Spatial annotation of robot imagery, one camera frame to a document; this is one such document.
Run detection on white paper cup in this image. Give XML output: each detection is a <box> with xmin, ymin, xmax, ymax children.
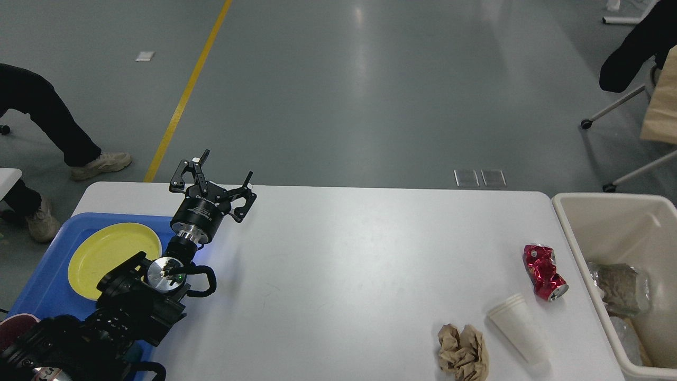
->
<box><xmin>487</xmin><ymin>293</ymin><xmax>550</xmax><ymax>365</ymax></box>

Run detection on silver floor socket plates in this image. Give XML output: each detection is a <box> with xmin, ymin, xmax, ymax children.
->
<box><xmin>454</xmin><ymin>169</ymin><xmax>507</xmax><ymax>188</ymax></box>

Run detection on foil wrapped trash in bin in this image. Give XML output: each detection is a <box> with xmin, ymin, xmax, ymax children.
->
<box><xmin>586</xmin><ymin>262</ymin><xmax>651</xmax><ymax>318</ymax></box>

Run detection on yellow plate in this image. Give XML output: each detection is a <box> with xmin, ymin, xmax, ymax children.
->
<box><xmin>67</xmin><ymin>222</ymin><xmax>162</xmax><ymax>301</ymax></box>

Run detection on crumpled brown paper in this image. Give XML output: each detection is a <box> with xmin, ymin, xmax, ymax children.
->
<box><xmin>437</xmin><ymin>324</ymin><xmax>489</xmax><ymax>380</ymax></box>

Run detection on white table leg frame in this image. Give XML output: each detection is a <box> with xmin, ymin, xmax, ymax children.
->
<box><xmin>601</xmin><ymin>1</ymin><xmax>658</xmax><ymax>25</ymax></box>

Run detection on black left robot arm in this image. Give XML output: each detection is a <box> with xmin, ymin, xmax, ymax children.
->
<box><xmin>2</xmin><ymin>150</ymin><xmax>257</xmax><ymax>380</ymax></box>

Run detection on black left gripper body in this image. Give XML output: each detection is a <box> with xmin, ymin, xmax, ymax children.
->
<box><xmin>171</xmin><ymin>183</ymin><xmax>232</xmax><ymax>244</ymax></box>

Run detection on white side table corner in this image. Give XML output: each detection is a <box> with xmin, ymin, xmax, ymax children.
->
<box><xmin>0</xmin><ymin>167</ymin><xmax>22</xmax><ymax>199</ymax></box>

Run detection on pink mug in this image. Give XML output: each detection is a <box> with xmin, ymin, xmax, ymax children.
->
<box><xmin>1</xmin><ymin>313</ymin><xmax>40</xmax><ymax>352</ymax></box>

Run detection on blue plastic tray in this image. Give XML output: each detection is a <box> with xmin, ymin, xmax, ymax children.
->
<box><xmin>2</xmin><ymin>213</ymin><xmax>184</xmax><ymax>380</ymax></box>

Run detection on cream plastic bin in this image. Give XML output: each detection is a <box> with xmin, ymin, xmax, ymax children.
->
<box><xmin>552</xmin><ymin>193</ymin><xmax>676</xmax><ymax>380</ymax></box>

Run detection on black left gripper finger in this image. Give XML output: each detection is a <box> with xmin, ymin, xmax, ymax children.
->
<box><xmin>169</xmin><ymin>149</ymin><xmax>210</xmax><ymax>194</ymax></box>
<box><xmin>217</xmin><ymin>171</ymin><xmax>257</xmax><ymax>223</ymax></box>

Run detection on person in black trousers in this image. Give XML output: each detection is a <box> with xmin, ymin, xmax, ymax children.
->
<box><xmin>1</xmin><ymin>63</ymin><xmax>132</xmax><ymax>243</ymax></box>

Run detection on red snack wrapper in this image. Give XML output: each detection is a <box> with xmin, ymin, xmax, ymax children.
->
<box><xmin>523</xmin><ymin>244</ymin><xmax>569</xmax><ymax>302</ymax></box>

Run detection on brown paper bag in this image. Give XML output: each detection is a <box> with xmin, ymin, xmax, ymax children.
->
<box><xmin>640</xmin><ymin>47</ymin><xmax>676</xmax><ymax>145</ymax></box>

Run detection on white office chair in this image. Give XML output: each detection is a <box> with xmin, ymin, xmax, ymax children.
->
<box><xmin>581</xmin><ymin>63</ymin><xmax>677</xmax><ymax>193</ymax></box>

